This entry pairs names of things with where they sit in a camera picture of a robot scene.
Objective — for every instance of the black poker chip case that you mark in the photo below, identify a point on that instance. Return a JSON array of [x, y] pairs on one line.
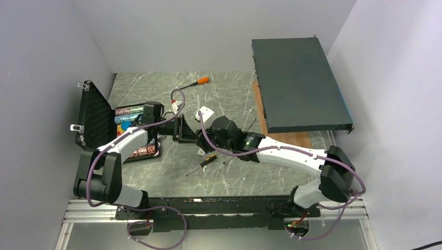
[[99, 123]]

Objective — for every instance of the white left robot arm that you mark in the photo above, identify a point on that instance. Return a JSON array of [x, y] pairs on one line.
[[99, 174]]

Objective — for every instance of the blue poker chip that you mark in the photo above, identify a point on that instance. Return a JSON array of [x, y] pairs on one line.
[[125, 125]]

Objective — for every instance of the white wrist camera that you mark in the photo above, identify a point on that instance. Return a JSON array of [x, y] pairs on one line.
[[177, 104], [203, 112]]

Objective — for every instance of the orange handled screwdriver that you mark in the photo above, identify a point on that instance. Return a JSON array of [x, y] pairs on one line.
[[198, 82]]

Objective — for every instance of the wooden board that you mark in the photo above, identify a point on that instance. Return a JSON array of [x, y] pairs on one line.
[[294, 138]]

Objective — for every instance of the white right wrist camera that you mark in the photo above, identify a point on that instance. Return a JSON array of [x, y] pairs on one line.
[[203, 112]]

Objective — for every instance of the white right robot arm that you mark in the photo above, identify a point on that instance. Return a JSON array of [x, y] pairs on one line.
[[331, 169]]

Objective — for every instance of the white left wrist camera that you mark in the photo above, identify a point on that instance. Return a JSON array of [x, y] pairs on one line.
[[177, 104]]

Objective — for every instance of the dark grey rack unit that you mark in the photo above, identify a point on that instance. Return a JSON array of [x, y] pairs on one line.
[[299, 91]]

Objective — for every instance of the silver ratchet wrench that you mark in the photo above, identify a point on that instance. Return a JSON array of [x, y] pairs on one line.
[[224, 163]]

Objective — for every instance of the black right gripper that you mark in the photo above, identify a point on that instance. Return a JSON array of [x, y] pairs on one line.
[[202, 142]]

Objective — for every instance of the white poker chip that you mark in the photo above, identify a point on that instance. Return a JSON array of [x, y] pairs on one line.
[[201, 152]]

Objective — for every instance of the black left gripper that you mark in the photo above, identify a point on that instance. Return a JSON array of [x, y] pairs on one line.
[[182, 132]]

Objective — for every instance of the black yellow short screwdriver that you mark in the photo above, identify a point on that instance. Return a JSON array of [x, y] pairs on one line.
[[203, 166]]

